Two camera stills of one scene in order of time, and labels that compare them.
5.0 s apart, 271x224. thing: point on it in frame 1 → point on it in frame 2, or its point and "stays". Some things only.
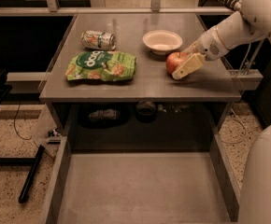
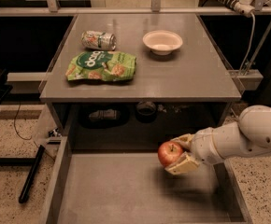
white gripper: [209, 48] → [203, 146]
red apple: [174, 59] → [168, 152]
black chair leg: [27, 187] stays
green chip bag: [101, 65] stays
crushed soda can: [100, 40] stays
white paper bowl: [161, 41] stays
